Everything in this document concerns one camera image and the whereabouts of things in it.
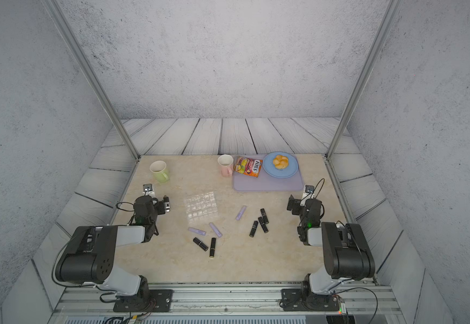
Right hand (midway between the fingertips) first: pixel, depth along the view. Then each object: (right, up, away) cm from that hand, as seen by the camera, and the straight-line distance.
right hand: (304, 195), depth 93 cm
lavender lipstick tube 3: (-49, -16, -2) cm, 51 cm away
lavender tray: (-16, +5, +17) cm, 23 cm away
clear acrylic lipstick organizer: (-48, -6, +4) cm, 48 cm away
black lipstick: (-46, -20, -7) cm, 50 cm away
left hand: (-67, -1, +1) cm, 67 cm away
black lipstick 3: (-19, -13, -2) cm, 23 cm away
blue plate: (-11, +10, +18) cm, 24 cm away
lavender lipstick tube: (-29, -9, +3) cm, 30 cm away
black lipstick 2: (-23, -13, -2) cm, 26 cm away
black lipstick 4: (-18, -10, +1) cm, 21 cm away
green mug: (-72, +13, +12) cm, 74 cm away
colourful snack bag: (-25, +14, +18) cm, 34 cm away
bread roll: (-6, +16, +21) cm, 27 cm away
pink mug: (-37, +15, +13) cm, 42 cm away
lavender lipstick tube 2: (-40, -15, -2) cm, 43 cm away
